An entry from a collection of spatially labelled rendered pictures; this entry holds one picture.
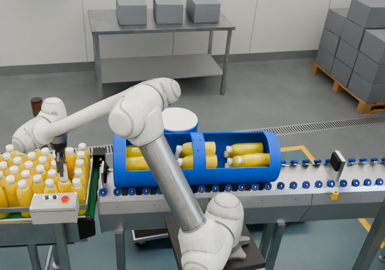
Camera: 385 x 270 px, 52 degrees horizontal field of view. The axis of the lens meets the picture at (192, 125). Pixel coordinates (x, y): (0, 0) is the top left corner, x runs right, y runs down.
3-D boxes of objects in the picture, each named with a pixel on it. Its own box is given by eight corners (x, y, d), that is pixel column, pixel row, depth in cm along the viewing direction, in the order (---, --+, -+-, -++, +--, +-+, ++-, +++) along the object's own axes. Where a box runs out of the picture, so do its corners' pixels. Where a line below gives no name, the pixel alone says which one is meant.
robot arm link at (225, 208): (244, 230, 178) (251, 192, 168) (232, 259, 163) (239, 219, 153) (211, 219, 183) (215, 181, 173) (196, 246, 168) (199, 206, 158)
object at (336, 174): (338, 182, 234) (346, 161, 226) (332, 182, 234) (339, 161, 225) (332, 170, 243) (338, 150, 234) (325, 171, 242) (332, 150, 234)
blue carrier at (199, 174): (276, 192, 219) (285, 149, 204) (114, 199, 206) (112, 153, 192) (262, 161, 243) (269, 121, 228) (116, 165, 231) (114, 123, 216)
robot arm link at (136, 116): (241, 250, 159) (223, 292, 141) (207, 253, 167) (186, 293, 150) (157, 76, 139) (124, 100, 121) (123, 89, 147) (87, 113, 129)
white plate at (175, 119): (146, 117, 258) (146, 119, 258) (177, 135, 244) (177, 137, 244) (175, 102, 276) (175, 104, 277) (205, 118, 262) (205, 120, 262)
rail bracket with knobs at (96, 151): (105, 170, 233) (104, 156, 228) (93, 170, 232) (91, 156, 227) (106, 159, 241) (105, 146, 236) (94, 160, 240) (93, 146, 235)
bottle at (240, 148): (259, 141, 230) (228, 142, 227) (263, 143, 223) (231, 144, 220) (259, 153, 230) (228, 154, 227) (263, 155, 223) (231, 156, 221)
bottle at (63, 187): (75, 200, 211) (71, 173, 201) (74, 210, 205) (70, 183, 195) (62, 201, 210) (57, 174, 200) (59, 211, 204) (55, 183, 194)
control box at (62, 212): (77, 222, 186) (75, 206, 180) (32, 225, 183) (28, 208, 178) (79, 207, 194) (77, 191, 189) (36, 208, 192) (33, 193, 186)
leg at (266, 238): (263, 270, 289) (279, 208, 255) (255, 270, 289) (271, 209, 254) (261, 263, 294) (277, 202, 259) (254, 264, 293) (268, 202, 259)
